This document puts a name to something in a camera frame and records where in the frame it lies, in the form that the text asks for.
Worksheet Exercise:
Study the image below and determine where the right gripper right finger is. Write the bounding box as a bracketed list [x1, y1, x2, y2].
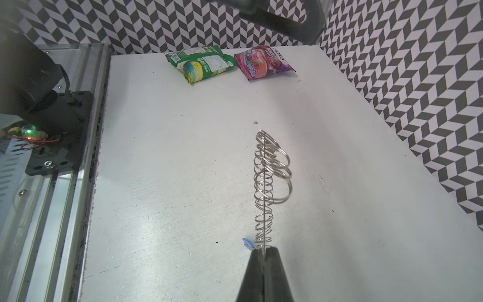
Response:
[264, 247, 294, 302]

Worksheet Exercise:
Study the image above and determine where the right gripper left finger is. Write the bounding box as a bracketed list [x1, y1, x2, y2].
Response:
[236, 249, 264, 302]

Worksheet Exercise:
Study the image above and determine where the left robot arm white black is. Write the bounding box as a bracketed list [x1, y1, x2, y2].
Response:
[209, 1, 336, 46]

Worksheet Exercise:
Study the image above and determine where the purple candy bag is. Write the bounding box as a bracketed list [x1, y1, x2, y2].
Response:
[234, 45, 295, 81]

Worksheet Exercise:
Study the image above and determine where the green candy bag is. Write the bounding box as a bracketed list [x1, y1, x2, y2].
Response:
[165, 45, 237, 84]

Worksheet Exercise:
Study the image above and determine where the right base wiring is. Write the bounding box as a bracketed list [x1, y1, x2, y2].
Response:
[0, 124, 61, 152]

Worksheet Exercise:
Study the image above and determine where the aluminium frame rail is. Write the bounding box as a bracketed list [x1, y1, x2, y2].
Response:
[1, 44, 113, 301]

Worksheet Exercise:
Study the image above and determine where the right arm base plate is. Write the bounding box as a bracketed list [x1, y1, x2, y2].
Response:
[25, 90, 94, 176]

